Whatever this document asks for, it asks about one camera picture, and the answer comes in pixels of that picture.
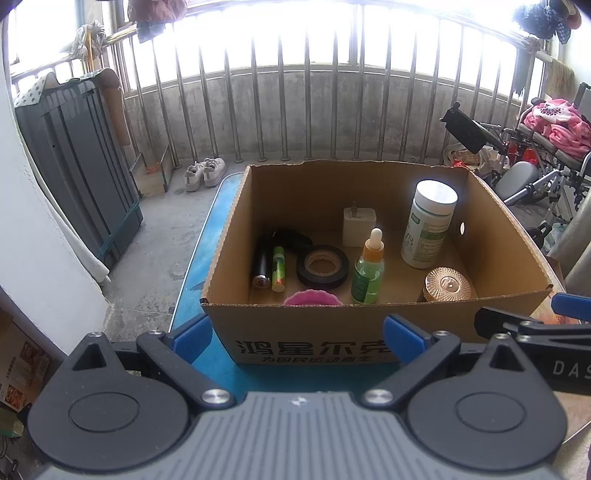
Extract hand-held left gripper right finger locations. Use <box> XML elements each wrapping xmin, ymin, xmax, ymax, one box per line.
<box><xmin>362</xmin><ymin>315</ymin><xmax>529</xmax><ymax>407</ymax></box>

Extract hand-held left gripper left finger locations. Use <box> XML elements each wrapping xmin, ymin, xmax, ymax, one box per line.
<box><xmin>69</xmin><ymin>314</ymin><xmax>234</xmax><ymax>409</ymax></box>

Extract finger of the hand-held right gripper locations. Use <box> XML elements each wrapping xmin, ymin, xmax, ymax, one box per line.
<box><xmin>551</xmin><ymin>292</ymin><xmax>591</xmax><ymax>322</ymax></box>
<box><xmin>475</xmin><ymin>306</ymin><xmax>591</xmax><ymax>350</ymax></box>

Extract copper round jar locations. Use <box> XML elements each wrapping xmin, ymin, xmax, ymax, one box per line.
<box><xmin>422</xmin><ymin>266</ymin><xmax>472</xmax><ymax>304</ymax></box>

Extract green dropper bottle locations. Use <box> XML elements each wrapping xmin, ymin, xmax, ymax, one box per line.
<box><xmin>351</xmin><ymin>228</ymin><xmax>386</xmax><ymax>305</ymax></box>

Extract brown cardboard box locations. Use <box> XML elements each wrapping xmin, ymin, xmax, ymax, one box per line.
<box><xmin>200</xmin><ymin>160</ymin><xmax>566</xmax><ymax>365</ymax></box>

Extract white bottle with green label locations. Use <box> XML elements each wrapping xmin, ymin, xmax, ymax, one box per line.
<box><xmin>400</xmin><ymin>179</ymin><xmax>458</xmax><ymax>270</ymax></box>

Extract green lip balm tube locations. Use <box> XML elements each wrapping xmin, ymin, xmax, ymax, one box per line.
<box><xmin>271</xmin><ymin>246</ymin><xmax>287</xmax><ymax>293</ymax></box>

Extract white charger plug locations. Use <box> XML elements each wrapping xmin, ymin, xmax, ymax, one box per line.
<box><xmin>342</xmin><ymin>202</ymin><xmax>379</xmax><ymax>248</ymax></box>

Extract light grey curtain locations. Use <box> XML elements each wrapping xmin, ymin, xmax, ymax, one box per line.
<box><xmin>547</xmin><ymin>217</ymin><xmax>591</xmax><ymax>296</ymax></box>

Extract black cylindrical tube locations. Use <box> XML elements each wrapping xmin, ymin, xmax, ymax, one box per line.
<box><xmin>251</xmin><ymin>234</ymin><xmax>274</xmax><ymax>289</ymax></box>

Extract pink scalloped dish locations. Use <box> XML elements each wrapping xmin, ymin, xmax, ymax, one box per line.
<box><xmin>283</xmin><ymin>289</ymin><xmax>343</xmax><ymax>306</ymax></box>

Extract black tape roll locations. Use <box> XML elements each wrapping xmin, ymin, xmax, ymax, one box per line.
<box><xmin>296</xmin><ymin>245</ymin><xmax>350</xmax><ymax>289</ymax></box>

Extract grey padded seat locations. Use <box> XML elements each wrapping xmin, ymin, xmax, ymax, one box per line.
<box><xmin>496</xmin><ymin>161</ymin><xmax>540</xmax><ymax>206</ymax></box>

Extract white sneaker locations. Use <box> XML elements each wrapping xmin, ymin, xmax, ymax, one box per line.
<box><xmin>184</xmin><ymin>161</ymin><xmax>208</xmax><ymax>193</ymax></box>
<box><xmin>203</xmin><ymin>158</ymin><xmax>228</xmax><ymax>188</ymax></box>

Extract pink clothing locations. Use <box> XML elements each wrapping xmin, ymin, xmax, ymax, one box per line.
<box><xmin>522</xmin><ymin>98</ymin><xmax>591</xmax><ymax>160</ymax></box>

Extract printed carton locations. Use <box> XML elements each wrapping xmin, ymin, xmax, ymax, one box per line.
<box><xmin>0</xmin><ymin>318</ymin><xmax>53</xmax><ymax>414</ymax></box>

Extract dark folded rack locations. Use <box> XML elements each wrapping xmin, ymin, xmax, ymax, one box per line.
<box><xmin>14</xmin><ymin>68</ymin><xmax>144</xmax><ymax>270</ymax></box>

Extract wheelchair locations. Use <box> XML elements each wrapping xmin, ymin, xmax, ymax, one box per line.
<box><xmin>440</xmin><ymin>83</ymin><xmax>591</xmax><ymax>232</ymax></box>

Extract beige towel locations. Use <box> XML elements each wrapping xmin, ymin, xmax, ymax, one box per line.
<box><xmin>544</xmin><ymin>58</ymin><xmax>576</xmax><ymax>100</ymax></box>

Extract brown wooden board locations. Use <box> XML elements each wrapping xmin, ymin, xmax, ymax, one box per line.
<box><xmin>100</xmin><ymin>69</ymin><xmax>133</xmax><ymax>147</ymax></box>

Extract metal balcony railing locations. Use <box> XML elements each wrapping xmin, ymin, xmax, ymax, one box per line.
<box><xmin>9</xmin><ymin>0</ymin><xmax>555</xmax><ymax>163</ymax></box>

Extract hanging dark clothes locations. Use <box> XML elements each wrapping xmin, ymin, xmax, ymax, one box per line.
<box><xmin>511</xmin><ymin>0</ymin><xmax>583</xmax><ymax>45</ymax></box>

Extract spotted cloth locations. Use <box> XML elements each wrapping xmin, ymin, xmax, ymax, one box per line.
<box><xmin>14</xmin><ymin>71</ymin><xmax>62</xmax><ymax>108</ymax></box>

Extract mop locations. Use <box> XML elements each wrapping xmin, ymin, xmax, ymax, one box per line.
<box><xmin>68</xmin><ymin>20</ymin><xmax>110</xmax><ymax>75</ymax></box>

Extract hanging brown clothes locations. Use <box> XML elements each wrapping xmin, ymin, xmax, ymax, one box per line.
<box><xmin>126</xmin><ymin>0</ymin><xmax>188</xmax><ymax>44</ymax></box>

